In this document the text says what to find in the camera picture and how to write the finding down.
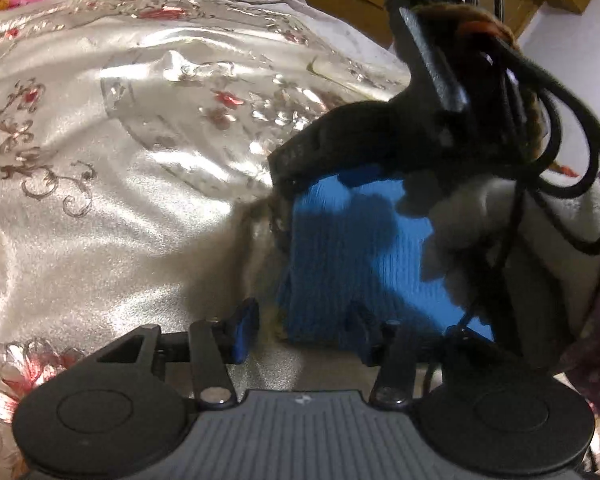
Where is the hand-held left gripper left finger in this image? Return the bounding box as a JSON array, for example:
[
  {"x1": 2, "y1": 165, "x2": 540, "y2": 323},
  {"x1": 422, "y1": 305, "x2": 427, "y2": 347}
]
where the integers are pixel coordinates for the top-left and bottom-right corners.
[{"x1": 97, "y1": 297, "x2": 261, "y2": 409}]

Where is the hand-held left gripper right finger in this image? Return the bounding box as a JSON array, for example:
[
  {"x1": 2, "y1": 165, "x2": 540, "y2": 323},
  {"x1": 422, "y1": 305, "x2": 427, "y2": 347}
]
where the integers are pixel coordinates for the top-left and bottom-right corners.
[{"x1": 347, "y1": 302, "x2": 487, "y2": 407}]

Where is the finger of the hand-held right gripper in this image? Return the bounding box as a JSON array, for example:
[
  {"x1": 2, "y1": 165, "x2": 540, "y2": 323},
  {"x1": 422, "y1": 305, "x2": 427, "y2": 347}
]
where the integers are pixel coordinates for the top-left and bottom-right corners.
[{"x1": 267, "y1": 109, "x2": 342, "y2": 257}]

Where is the blue ribbed knit sweater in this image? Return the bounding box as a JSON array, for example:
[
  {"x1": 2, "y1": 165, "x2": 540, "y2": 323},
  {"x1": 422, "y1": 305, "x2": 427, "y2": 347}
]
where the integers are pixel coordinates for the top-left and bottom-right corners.
[{"x1": 275, "y1": 170, "x2": 497, "y2": 357}]

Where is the person's right hand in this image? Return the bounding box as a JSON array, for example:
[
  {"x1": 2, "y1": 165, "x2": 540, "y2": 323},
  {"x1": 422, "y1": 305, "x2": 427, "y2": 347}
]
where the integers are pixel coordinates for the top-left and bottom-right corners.
[{"x1": 421, "y1": 179, "x2": 600, "y2": 367}]

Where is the satin floral bedspread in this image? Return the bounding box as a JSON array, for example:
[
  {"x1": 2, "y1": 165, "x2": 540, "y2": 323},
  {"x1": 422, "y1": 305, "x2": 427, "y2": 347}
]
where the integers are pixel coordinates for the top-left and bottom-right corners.
[{"x1": 0, "y1": 0, "x2": 421, "y2": 480}]

